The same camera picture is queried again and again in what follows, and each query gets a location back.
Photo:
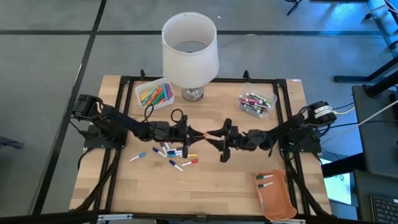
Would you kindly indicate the orange plastic tray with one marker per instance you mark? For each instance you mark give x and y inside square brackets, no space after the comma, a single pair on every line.
[276,199]

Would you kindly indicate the black chair leg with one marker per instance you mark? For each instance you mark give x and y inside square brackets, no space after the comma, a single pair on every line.
[293,6]

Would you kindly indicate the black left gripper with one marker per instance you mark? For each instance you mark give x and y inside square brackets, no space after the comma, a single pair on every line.
[164,132]

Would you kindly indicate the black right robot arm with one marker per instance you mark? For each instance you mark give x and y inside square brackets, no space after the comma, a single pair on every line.
[295,130]

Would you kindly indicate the grey metal rail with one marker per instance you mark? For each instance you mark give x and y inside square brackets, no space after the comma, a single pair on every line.
[380,23]

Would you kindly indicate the orange highlighter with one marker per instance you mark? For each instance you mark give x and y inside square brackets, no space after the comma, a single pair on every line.
[154,92]

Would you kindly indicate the silver metal bracket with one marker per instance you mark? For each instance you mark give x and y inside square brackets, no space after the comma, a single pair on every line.
[115,217]
[287,221]

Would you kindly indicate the black laptop keyboard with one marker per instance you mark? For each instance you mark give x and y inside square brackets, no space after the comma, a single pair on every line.
[385,210]

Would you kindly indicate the white plastic bin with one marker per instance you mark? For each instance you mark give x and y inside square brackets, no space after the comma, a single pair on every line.
[139,92]

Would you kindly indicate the thin orange cap marker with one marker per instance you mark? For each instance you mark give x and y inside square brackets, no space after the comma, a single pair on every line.
[207,135]

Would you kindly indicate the clear plastic bin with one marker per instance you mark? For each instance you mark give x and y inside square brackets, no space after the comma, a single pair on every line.
[241,93]

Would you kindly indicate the red cap Expo marker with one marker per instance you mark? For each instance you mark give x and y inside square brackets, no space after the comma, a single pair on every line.
[249,100]

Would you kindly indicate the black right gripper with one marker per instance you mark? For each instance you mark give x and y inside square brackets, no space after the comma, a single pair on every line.
[245,141]

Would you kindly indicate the white shade table lamp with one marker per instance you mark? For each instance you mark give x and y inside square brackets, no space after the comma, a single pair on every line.
[189,62]

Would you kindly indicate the yellow highlighter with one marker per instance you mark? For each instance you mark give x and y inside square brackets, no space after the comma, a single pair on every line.
[144,97]

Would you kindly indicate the thin light blue cap marker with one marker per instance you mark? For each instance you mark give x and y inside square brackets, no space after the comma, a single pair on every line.
[141,154]

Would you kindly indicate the black side desk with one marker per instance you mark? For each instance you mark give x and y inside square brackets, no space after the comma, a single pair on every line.
[382,155]

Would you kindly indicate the thin green cap marker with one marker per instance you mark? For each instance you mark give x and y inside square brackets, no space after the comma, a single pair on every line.
[264,177]
[265,184]

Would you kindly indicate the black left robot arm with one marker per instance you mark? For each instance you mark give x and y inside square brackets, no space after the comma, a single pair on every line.
[115,124]

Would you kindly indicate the red highlighter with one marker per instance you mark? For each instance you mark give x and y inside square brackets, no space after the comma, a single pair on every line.
[157,96]

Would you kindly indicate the dark green cap Expo marker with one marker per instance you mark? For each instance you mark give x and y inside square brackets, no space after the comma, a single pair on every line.
[251,109]

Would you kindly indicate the dark grey floor foot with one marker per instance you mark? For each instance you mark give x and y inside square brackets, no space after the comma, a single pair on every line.
[9,143]

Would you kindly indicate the teal green highlighter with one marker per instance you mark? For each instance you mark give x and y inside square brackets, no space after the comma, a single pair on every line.
[150,96]

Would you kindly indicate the purple highlighter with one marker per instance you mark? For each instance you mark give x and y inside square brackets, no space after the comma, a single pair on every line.
[169,90]

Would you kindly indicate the black floor stand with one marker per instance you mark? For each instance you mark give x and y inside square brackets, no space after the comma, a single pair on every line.
[351,79]

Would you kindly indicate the blue highlighter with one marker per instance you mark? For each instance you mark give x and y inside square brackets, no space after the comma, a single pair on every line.
[165,92]

